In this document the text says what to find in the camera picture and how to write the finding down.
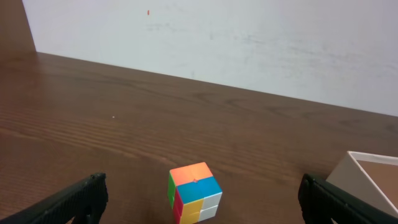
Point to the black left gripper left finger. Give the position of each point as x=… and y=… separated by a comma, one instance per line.
x=82, y=202

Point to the multicolour puzzle cube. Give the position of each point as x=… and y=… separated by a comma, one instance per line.
x=193, y=193

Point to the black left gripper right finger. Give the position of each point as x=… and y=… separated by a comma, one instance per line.
x=324, y=203

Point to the white cardboard box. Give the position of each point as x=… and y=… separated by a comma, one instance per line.
x=371, y=178

